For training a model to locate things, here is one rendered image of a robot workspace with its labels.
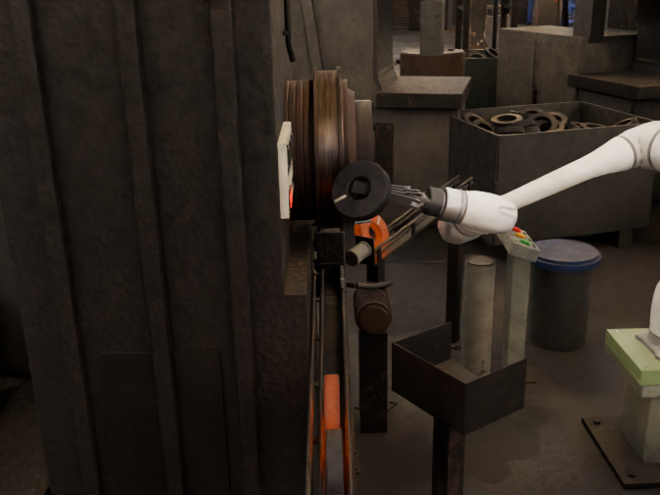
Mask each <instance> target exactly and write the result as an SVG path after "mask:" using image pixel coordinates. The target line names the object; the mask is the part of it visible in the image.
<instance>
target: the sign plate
mask: <svg viewBox="0 0 660 495"><path fill-rule="evenodd" d="M291 126H292V125H291V122H283V126H282V129H281V133H280V135H279V139H278V143H277V148H278V169H279V191H280V211H281V218H282V219H284V218H289V217H290V215H291V212H290V211H291V191H292V197H293V191H294V188H295V185H294V177H293V151H292V156H291V162H290V164H289V157H288V147H289V146H290V139H291V133H292V129H291Z"/></svg>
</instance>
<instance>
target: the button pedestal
mask: <svg viewBox="0 0 660 495"><path fill-rule="evenodd" d="M511 232H512V233H513V234H514V235H510V233H509V232H507V233H502V234H497V236H498V237H499V239H500V241H501V242H502V244H503V245H504V247H505V248H506V250H507V252H508V256H507V274H506V291H505V308H504V325H503V343H502V359H501V360H491V364H490V368H491V370H492V372H493V371H495V370H497V369H500V368H502V367H504V366H507V365H509V364H511V363H514V362H516V361H519V360H521V359H523V358H524V343H525V328H526V315H527V300H528V285H529V271H530V262H531V261H532V262H535V261H536V259H537V257H538V255H539V254H540V250H539V249H538V247H537V246H536V245H535V243H534V242H533V241H532V239H531V238H530V237H529V235H528V234H527V233H526V231H523V230H522V231H521V233H522V234H524V235H525V239H526V240H528V241H530V245H526V244H524V243H522V242H521V239H522V238H520V237H518V236H517V235H516V233H519V232H516V231H514V230H512V231H511ZM513 238H515V239H517V240H518V242H516V241H515V240H514V239H513ZM525 383H536V380H535V378H534V376H533V374H532V372H531V370H530V368H529V366H528V364H526V378H525Z"/></svg>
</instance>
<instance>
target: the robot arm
mask: <svg viewBox="0 0 660 495"><path fill-rule="evenodd" d="M637 167H640V168H642V169H649V170H654V171H658V172H660V121H654V122H649V123H646V124H643V125H640V126H637V127H635V128H632V129H630V130H627V131H625V132H623V133H622V134H620V135H618V136H616V137H614V138H612V139H610V140H609V141H608V142H606V143H605V144H603V145H602V146H600V147H599V148H597V149H596V150H594V151H593V152H591V153H589V154H587V155H586V156H584V157H582V158H581V159H579V160H577V161H575V162H572V163H570V164H568V165H566V166H564V167H562V168H560V169H557V170H555V171H553V172H551V173H549V174H547V175H545V176H543V177H541V178H539V179H537V180H534V181H532V182H530V183H528V184H526V185H524V186H522V187H520V188H518V189H516V190H514V191H511V192H508V193H506V194H504V195H501V196H500V195H497V194H493V193H489V192H478V191H472V192H466V191H463V190H456V189H451V188H444V189H438V188H433V187H428V188H427V189H426V191H425V192H421V191H420V190H417V189H413V190H412V187H411V186H398V185H392V192H391V197H390V200H389V202H392V203H396V204H400V205H403V206H406V207H410V208H412V209H415V210H419V208H420V207H421V211H422V213H423V214H424V215H428V216H433V217H436V218H437V219H438V230H439V233H440V235H441V237H442V239H443V240H444V241H446V242H448V243H450V244H455V245H458V244H463V243H466V242H468V241H472V240H474V239H476V238H478V237H479V236H481V235H488V234H502V233H507V232H511V231H512V230H513V228H514V226H515V224H516V222H517V218H518V211H517V209H519V208H522V207H524V206H527V205H529V204H531V203H534V202H536V201H538V200H540V199H542V198H545V197H547V196H549V195H552V194H554V193H558V192H560V191H563V190H565V189H568V188H570V187H572V186H575V185H577V184H579V183H582V182H584V181H587V180H590V179H592V178H596V177H599V176H603V175H607V174H611V173H616V172H622V171H627V170H630V169H633V168H637ZM370 191H371V184H370V183H368V182H363V181H357V180H354V183H353V186H352V193H360V194H366V195H369V193H370ZM635 338H636V339H638V340H639V341H640V342H641V343H642V344H643V345H644V346H645V347H646V348H647V349H648V350H649V351H651V352H652V353H653V354H654V356H655V358H656V359H657V360H660V280H659V282H658V284H657V286H656V288H655V291H654V295H653V299H652V305H651V311H650V326H649V331H648V333H642V332H638V333H635Z"/></svg>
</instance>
